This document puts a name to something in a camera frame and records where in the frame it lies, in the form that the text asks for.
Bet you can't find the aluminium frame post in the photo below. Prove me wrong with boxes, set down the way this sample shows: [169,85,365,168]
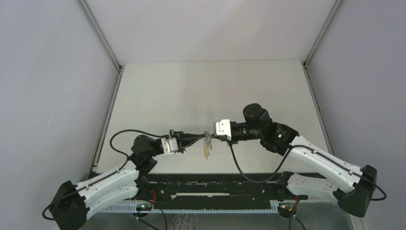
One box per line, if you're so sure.
[302,0,345,155]
[77,0,122,179]

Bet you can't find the right black camera cable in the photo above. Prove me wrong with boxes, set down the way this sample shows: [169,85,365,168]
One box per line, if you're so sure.
[225,138,388,201]

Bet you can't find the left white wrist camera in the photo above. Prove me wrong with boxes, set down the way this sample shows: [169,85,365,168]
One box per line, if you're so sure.
[161,138,179,155]

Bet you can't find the left aluminium frame post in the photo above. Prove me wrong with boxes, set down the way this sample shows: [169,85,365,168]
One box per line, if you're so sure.
[77,0,122,179]

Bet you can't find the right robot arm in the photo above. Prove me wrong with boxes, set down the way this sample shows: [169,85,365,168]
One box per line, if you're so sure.
[214,103,378,218]

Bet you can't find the right aluminium frame post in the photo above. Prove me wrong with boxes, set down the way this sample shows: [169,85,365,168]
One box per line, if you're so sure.
[302,0,345,155]

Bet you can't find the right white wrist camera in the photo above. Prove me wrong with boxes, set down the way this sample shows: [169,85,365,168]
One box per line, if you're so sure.
[214,119,232,140]

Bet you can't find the left black camera cable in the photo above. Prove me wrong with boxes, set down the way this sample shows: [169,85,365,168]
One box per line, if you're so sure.
[42,129,170,221]

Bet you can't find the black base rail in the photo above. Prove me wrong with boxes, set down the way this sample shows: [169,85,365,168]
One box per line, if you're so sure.
[136,174,296,211]

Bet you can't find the black camera cable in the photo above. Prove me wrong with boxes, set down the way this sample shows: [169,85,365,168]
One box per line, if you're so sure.
[225,138,388,201]
[42,129,170,221]

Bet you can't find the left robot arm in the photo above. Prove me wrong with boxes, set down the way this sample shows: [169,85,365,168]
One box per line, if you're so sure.
[42,130,205,230]

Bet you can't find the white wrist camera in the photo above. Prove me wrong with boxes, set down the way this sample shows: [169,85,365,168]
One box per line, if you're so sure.
[161,138,179,155]
[214,119,232,140]

